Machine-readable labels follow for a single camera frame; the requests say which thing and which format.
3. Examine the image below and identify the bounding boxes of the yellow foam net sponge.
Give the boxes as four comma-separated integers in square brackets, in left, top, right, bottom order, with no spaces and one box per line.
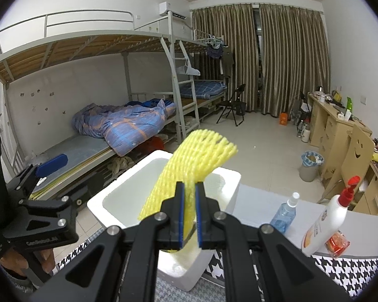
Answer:
[138,130,238,240]

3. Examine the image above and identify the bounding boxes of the person's left hand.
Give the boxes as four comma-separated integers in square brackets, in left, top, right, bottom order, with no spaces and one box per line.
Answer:
[0,248,55,277]

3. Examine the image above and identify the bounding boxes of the blue spray bottle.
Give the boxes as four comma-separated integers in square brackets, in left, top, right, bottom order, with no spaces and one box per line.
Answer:
[270,192,300,234]

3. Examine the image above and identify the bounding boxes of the white styrofoam box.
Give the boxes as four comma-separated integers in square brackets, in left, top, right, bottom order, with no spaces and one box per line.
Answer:
[86,149,242,293]

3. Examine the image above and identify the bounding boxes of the red packaged snack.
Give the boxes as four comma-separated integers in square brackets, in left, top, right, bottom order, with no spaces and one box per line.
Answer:
[325,231,350,258]

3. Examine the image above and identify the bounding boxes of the metal bunk bed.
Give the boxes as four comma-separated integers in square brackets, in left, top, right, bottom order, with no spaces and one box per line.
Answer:
[0,10,227,200]

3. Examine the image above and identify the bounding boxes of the white pump bottle red cap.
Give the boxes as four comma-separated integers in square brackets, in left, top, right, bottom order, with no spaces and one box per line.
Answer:
[301,176,361,257]

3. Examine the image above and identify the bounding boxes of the blue plaid quilt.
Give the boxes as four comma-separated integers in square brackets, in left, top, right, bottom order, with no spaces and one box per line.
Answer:
[72,99,176,157]

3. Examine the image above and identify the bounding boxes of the houndstooth table mat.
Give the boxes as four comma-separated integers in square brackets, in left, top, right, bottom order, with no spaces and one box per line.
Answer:
[56,225,378,302]

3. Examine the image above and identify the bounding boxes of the blue trash basket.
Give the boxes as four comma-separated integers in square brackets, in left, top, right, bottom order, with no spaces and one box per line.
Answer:
[299,151,324,182]

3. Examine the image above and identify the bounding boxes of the white thermos bottle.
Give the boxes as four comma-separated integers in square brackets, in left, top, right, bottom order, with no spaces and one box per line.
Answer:
[301,123,311,143]

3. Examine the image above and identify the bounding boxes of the orange stool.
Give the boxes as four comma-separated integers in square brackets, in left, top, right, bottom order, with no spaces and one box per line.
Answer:
[279,112,288,126]

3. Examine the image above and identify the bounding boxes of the wooden desk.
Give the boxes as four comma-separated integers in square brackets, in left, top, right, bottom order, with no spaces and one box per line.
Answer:
[308,93,378,215]

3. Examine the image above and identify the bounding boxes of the wooden chair smiley face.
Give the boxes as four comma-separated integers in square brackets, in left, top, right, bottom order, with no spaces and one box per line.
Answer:
[318,126,374,204]

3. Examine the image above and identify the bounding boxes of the black folding chair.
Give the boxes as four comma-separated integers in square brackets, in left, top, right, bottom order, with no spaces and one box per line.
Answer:
[216,84,246,127]

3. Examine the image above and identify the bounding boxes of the green bottle on desk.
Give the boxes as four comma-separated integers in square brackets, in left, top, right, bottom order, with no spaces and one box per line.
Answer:
[346,97,353,112]

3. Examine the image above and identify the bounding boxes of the white air conditioner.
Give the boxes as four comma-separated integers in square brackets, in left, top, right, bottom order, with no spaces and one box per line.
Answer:
[159,2,187,20]

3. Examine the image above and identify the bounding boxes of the brown curtains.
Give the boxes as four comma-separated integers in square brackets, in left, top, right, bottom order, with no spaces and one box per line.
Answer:
[192,4,330,117]

